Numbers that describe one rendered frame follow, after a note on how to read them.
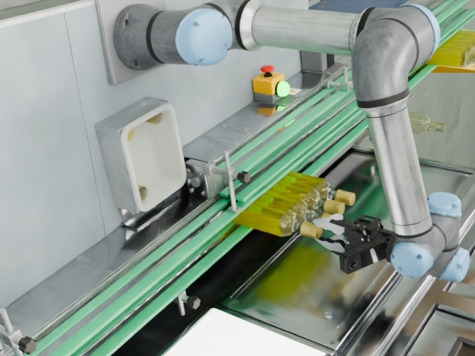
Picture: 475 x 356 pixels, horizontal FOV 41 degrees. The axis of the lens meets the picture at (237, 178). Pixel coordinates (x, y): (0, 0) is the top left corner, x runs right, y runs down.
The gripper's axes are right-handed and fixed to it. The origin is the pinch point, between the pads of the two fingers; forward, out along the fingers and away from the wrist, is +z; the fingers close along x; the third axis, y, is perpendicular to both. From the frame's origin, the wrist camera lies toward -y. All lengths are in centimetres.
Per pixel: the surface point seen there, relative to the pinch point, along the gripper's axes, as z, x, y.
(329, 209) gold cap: 1.7, 0.7, 9.8
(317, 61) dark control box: 34, 22, 60
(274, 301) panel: 4.2, -13.6, -13.7
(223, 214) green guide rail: 21.5, 3.5, -8.6
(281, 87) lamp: 31, 22, 34
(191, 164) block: 31.0, 14.7, -7.5
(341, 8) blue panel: 66, 20, 136
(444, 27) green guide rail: 23, 13, 144
